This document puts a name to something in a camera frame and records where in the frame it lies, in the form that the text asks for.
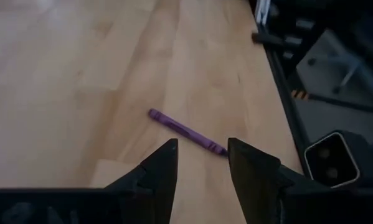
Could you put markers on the hazard-striped black floor mat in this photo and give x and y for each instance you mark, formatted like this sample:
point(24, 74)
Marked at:
point(299, 95)

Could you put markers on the silver-rimmed black camera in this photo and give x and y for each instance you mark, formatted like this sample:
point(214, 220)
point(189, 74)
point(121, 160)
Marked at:
point(329, 161)

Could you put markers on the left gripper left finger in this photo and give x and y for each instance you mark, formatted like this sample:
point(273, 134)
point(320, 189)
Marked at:
point(155, 193)

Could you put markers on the grey chair base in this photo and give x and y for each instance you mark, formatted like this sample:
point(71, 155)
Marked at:
point(354, 67)

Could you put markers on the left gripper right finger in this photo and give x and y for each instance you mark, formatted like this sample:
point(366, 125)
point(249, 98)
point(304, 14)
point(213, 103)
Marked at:
point(257, 193)

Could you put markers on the silver aluminium bracket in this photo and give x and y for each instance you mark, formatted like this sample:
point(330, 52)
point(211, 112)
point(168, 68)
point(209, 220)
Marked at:
point(262, 11)

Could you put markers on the black frame bracket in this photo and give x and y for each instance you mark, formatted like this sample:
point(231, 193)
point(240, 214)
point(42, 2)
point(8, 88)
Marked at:
point(267, 39)

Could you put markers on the black aluminium table frame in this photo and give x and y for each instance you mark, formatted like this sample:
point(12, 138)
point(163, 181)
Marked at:
point(285, 93)

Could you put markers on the purple crayon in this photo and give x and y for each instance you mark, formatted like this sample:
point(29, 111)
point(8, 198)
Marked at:
point(186, 132)

